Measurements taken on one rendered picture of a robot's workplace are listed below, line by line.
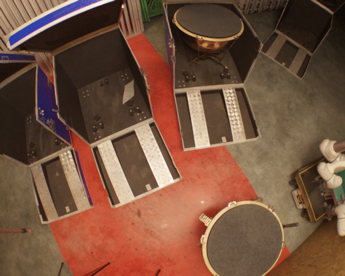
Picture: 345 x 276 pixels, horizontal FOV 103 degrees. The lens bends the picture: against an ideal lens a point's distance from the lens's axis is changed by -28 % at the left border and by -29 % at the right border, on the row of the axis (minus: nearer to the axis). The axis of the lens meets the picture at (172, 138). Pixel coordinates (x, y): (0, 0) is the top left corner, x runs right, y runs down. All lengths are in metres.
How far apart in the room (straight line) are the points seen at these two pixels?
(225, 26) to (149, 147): 1.71
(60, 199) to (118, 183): 0.86
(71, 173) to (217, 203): 1.85
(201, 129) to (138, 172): 0.96
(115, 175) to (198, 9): 2.33
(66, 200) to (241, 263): 2.12
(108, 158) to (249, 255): 1.83
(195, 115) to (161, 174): 0.86
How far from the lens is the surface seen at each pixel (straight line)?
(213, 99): 2.76
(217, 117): 2.63
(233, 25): 2.47
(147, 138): 2.33
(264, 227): 1.67
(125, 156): 2.43
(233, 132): 2.57
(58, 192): 2.73
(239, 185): 2.44
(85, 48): 2.54
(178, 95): 2.67
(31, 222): 3.06
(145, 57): 3.31
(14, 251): 3.41
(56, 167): 2.81
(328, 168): 1.82
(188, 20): 2.40
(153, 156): 2.30
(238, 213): 1.57
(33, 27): 1.44
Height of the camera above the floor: 2.29
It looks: 68 degrees down
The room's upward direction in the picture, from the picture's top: 1 degrees counter-clockwise
